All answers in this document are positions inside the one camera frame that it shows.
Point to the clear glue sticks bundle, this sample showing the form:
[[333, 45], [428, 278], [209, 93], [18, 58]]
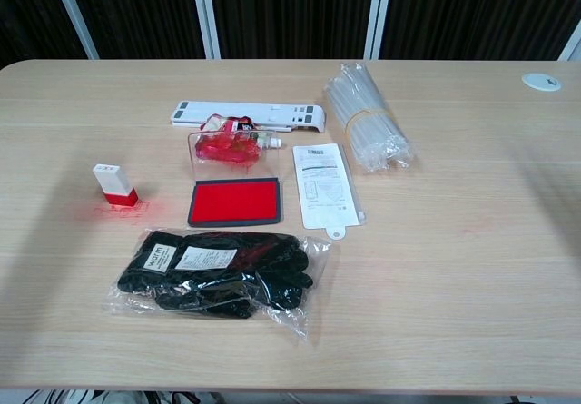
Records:
[[367, 118]]

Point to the red snack pouch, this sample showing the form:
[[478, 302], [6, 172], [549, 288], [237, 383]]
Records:
[[227, 147]]

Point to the white and red stamp block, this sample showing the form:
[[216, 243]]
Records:
[[113, 182]]

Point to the white partition post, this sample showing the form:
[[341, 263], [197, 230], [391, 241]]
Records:
[[72, 11], [378, 13], [205, 13], [572, 47]]

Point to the black gloves in plastic bag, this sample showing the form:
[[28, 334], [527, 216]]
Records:
[[213, 272]]

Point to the white screen protector package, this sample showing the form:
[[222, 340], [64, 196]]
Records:
[[324, 186]]

